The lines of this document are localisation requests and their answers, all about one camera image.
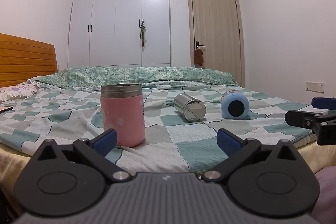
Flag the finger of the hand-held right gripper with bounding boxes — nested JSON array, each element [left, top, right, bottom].
[[311, 97, 336, 110], [285, 109, 336, 146]]

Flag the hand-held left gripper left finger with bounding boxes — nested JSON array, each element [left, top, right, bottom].
[[31, 129, 132, 184]]

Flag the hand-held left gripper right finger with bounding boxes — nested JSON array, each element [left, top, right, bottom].
[[202, 128, 303, 183]]

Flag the light blue cup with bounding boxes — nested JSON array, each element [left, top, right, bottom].
[[221, 90, 249, 119]]

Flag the stainless steel cup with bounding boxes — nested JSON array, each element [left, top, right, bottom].
[[174, 93, 207, 123]]

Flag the pink cup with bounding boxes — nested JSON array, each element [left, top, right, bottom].
[[100, 83, 146, 148]]

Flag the checked teal blanket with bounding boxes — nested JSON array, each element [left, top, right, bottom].
[[0, 81, 319, 172]]

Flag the green floral quilt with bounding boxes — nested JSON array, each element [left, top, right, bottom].
[[27, 66, 237, 91]]

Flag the person's pink clothing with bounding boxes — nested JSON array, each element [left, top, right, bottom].
[[312, 166, 336, 224]]

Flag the brown hanging pouch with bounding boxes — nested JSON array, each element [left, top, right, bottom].
[[193, 47, 205, 68]]

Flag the yellow bed sheet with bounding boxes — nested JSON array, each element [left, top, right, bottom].
[[0, 142, 32, 215]]

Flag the ruffled floral pillow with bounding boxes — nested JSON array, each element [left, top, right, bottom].
[[0, 83, 40, 102]]

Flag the wooden door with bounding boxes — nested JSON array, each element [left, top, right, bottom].
[[186, 0, 245, 88]]

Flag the wooden headboard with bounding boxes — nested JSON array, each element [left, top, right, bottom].
[[0, 33, 58, 88]]

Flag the green hanging charm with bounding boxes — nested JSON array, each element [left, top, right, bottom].
[[139, 21, 147, 48]]

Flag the white wardrobe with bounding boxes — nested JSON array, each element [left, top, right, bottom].
[[67, 0, 172, 68]]

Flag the white wall socket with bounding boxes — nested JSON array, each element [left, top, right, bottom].
[[306, 80, 325, 93]]

